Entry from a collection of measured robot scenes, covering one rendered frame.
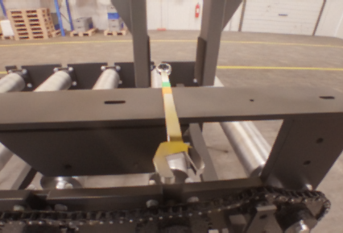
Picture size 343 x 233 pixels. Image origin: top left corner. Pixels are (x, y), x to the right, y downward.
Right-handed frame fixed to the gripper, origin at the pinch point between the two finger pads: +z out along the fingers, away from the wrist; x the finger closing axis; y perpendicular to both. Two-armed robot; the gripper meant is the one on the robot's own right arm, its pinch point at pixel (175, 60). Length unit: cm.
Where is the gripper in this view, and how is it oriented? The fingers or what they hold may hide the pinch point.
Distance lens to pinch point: 17.8
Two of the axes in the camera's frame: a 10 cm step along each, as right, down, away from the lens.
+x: 10.0, -0.3, 0.9
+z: -0.2, 8.4, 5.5
